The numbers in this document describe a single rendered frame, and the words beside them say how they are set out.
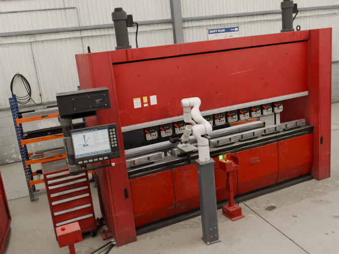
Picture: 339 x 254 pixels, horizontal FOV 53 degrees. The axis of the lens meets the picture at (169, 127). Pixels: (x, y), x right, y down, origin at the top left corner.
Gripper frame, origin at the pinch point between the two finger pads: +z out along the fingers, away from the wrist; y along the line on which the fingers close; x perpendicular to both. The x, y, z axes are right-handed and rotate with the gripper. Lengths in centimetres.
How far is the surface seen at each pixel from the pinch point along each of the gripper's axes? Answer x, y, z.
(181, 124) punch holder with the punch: -16.8, -1.0, -16.5
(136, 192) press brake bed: 36, 74, 30
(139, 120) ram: -27, 55, -29
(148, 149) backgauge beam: -17.4, 38.7, 26.0
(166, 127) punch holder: -17.3, 21.1, -17.3
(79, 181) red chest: 3, 135, 29
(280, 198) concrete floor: 90, -131, 61
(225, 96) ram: -34, -70, -37
